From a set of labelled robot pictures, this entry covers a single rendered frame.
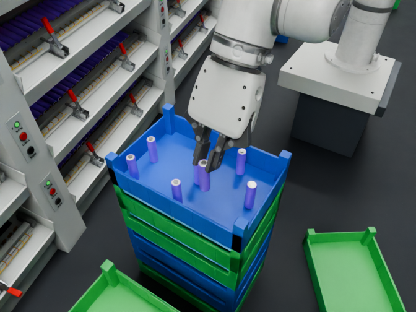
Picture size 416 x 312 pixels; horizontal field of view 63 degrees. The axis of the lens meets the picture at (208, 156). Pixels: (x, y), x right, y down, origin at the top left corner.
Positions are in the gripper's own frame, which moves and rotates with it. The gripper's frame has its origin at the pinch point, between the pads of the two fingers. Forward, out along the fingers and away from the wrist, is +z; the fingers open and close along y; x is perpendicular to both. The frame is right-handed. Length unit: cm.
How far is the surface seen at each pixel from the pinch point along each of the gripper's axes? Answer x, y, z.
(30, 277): 1, 41, 59
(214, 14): -124, 82, -15
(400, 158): -101, -29, 12
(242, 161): -14.2, -0.7, 4.5
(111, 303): 5.7, 8.5, 36.9
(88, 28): -20, 55, -7
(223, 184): -12.5, 0.8, 10.2
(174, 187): -1.1, 5.1, 9.4
